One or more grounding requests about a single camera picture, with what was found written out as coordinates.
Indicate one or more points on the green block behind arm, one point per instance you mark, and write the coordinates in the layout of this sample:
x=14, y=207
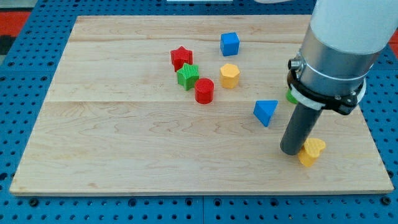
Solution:
x=290, y=97

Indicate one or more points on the green star block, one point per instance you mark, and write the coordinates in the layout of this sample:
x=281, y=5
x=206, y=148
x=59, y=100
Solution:
x=188, y=75

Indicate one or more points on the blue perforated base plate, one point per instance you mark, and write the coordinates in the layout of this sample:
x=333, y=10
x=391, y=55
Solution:
x=26, y=72

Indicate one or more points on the light wooden board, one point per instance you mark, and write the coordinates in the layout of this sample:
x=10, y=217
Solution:
x=115, y=121

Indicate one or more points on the red cylinder block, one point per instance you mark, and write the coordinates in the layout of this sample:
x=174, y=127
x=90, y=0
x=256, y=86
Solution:
x=204, y=90

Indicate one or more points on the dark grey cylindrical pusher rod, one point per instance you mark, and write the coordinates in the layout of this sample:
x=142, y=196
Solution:
x=298, y=129

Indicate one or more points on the red star block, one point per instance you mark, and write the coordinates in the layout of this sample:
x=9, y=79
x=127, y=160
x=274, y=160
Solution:
x=180, y=56

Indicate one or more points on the black flange mount ring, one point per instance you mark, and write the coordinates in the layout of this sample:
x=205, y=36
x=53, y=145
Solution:
x=342, y=104

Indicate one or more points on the yellow hexagon block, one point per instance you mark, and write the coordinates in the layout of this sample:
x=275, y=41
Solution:
x=229, y=76

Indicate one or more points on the blue cube block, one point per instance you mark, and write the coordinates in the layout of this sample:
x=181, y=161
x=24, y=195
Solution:
x=229, y=44

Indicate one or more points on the blue triangle block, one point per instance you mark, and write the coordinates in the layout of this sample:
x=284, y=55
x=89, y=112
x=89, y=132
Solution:
x=264, y=110

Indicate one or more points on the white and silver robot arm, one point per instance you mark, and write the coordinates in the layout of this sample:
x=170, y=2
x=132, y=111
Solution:
x=343, y=40

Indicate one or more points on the yellow heart block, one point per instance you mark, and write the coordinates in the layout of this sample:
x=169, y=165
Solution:
x=310, y=151

